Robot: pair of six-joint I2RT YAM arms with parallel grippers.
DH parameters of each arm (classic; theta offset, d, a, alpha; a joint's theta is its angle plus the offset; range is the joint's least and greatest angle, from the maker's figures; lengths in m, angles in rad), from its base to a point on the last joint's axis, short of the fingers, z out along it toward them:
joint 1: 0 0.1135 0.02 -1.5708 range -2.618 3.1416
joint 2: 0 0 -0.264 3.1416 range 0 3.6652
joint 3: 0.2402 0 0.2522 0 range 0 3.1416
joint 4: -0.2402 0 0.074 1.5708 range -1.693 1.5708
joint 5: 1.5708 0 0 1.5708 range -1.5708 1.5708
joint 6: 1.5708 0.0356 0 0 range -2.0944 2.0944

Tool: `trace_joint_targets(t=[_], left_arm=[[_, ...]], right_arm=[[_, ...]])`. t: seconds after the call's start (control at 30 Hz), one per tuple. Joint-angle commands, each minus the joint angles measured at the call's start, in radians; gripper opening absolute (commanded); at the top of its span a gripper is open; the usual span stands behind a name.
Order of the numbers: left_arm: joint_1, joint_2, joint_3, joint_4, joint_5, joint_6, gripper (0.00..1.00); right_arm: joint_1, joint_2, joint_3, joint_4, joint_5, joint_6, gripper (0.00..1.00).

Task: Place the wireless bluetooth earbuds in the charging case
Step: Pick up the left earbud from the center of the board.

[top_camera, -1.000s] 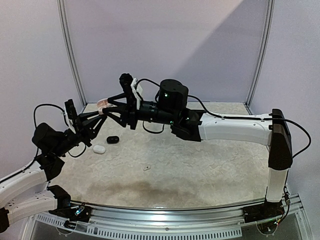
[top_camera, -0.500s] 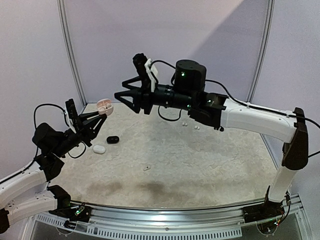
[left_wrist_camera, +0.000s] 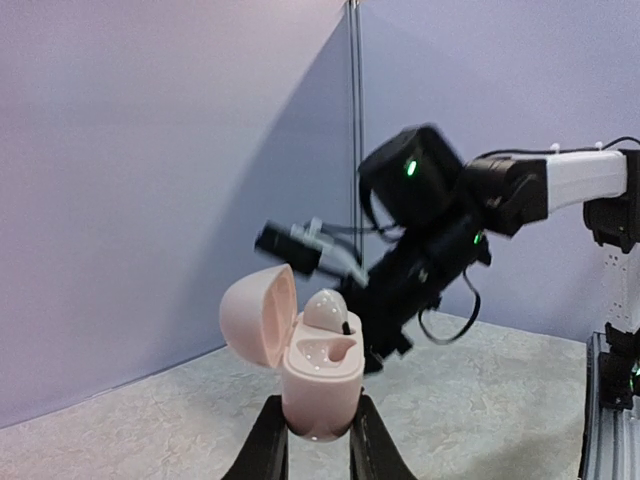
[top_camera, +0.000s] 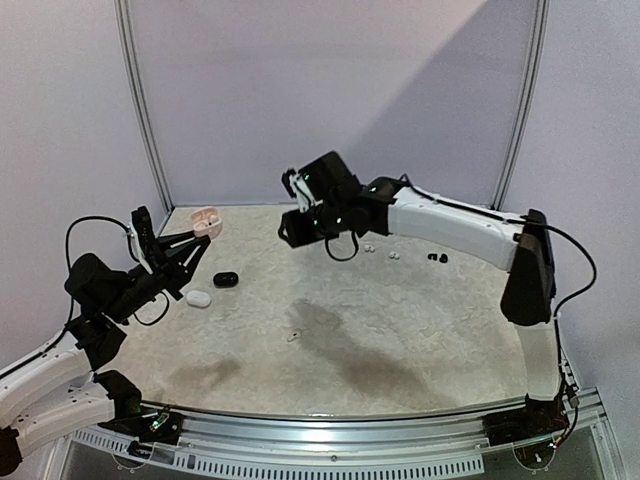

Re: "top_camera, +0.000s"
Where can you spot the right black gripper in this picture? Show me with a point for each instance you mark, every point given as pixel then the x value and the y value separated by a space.
pixel 289 228

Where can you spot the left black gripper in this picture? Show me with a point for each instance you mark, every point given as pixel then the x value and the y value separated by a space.
pixel 169 269

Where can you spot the pink earbud charging case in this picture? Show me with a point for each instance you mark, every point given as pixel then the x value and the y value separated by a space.
pixel 206 222

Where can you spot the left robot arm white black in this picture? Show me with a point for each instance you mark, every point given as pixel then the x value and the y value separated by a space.
pixel 63 386

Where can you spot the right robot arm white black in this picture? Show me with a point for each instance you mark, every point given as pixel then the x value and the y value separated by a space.
pixel 331 200

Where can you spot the white earbud charging case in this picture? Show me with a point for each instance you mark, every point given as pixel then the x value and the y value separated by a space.
pixel 198 299

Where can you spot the black earbud charging case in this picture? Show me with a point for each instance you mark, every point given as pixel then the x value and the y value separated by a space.
pixel 225 279

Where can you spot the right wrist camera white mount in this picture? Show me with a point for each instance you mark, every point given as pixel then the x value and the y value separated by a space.
pixel 297 189

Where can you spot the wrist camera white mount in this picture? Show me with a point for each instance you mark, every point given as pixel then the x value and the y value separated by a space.
pixel 297 189
pixel 140 234

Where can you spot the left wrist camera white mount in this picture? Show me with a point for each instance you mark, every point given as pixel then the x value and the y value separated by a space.
pixel 140 234

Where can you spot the right aluminium corner post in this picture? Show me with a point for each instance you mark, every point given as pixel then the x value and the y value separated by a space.
pixel 524 104

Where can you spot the aluminium corner post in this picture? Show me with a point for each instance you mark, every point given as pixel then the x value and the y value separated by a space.
pixel 524 104
pixel 124 20

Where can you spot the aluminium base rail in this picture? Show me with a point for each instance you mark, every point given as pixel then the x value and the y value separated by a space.
pixel 448 445

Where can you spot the left aluminium corner post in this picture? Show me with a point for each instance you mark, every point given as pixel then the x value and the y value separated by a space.
pixel 124 20

